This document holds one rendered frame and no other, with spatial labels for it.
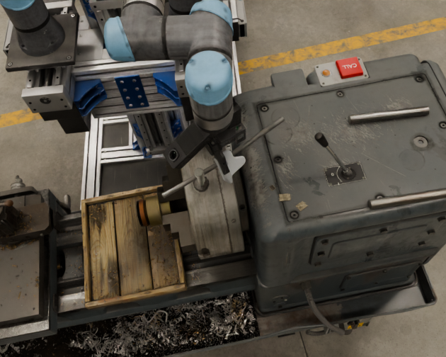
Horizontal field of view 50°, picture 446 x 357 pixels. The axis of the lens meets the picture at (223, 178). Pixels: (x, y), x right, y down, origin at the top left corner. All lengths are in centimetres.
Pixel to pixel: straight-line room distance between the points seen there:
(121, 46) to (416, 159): 75
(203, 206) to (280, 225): 20
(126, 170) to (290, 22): 153
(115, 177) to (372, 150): 154
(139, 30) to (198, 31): 10
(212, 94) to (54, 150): 224
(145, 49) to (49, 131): 222
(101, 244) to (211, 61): 93
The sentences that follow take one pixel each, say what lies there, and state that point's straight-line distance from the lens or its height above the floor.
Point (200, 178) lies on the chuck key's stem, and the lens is 113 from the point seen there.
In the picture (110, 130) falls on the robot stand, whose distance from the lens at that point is 264.
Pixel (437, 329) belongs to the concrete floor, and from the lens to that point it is 246.
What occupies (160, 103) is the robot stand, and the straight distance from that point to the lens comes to 184.
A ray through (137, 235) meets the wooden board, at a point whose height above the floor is 88.
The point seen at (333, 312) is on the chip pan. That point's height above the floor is 54.
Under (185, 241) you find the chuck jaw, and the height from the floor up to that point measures 111.
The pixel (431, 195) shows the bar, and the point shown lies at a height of 128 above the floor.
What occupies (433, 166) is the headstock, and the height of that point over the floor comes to 126.
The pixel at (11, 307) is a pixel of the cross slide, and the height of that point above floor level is 97.
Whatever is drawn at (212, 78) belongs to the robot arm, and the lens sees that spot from 76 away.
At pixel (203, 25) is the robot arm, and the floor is 171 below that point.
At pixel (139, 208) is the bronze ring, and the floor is 112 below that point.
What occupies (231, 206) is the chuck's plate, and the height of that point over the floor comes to 121.
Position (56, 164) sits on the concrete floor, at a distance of 289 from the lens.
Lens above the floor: 228
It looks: 61 degrees down
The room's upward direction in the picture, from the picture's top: 8 degrees counter-clockwise
